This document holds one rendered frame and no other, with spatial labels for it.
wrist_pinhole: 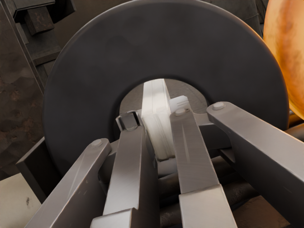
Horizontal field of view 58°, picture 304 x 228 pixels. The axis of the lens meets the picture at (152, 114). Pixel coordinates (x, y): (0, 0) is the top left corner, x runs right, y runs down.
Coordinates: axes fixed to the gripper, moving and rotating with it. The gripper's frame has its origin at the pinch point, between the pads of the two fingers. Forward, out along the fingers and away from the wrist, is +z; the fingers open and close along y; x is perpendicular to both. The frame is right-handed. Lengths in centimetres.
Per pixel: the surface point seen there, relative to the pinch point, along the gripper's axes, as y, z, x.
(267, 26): 7.9, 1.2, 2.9
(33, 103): -18.3, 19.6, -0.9
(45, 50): -186, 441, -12
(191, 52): 2.8, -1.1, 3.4
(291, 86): 7.8, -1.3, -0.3
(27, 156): -7.9, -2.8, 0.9
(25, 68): -17.5, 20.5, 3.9
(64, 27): -199, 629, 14
